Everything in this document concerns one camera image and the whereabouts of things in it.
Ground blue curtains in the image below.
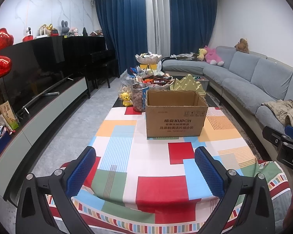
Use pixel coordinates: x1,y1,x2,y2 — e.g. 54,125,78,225
95,0,217,72

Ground brown cardboard box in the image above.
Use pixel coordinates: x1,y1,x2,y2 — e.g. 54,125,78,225
146,90,208,137

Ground clear jar of brown snacks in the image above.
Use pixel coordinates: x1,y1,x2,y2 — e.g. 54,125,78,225
132,83,149,113

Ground gold mountain lid candy tin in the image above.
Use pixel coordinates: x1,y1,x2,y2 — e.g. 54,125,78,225
170,74,206,98

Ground yellow plush toy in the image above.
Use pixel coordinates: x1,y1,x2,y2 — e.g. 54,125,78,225
197,48,207,61

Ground yellow bear figurine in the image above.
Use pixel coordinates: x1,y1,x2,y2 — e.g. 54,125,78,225
119,91,133,107

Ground grey curved sofa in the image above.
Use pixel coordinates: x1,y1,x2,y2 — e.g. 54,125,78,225
162,46,293,133

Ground grey storage bin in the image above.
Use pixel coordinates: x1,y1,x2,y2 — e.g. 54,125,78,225
194,75,209,91

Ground beige blanket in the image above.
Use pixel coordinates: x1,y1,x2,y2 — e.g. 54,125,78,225
262,100,293,127

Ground white sheer curtain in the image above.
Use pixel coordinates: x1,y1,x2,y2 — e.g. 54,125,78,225
146,0,170,57

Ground black piano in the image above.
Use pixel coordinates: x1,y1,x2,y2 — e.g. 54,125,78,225
51,36,120,89

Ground brown plush bear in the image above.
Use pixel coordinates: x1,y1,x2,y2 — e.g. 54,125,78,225
234,38,249,53

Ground red heart balloons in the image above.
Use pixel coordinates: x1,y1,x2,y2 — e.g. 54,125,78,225
0,27,15,82

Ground white tiered snack stand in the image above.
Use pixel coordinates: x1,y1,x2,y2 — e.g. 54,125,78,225
130,52,174,90

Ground patterned floor rug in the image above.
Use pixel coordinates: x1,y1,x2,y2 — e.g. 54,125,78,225
205,89,266,160

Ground grey bunny plush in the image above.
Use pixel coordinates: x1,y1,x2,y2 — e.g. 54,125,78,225
61,20,70,35

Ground black television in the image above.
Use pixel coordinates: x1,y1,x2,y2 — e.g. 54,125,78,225
0,37,68,112

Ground pink plush toy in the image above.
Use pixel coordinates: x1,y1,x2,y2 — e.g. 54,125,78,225
204,46,224,66

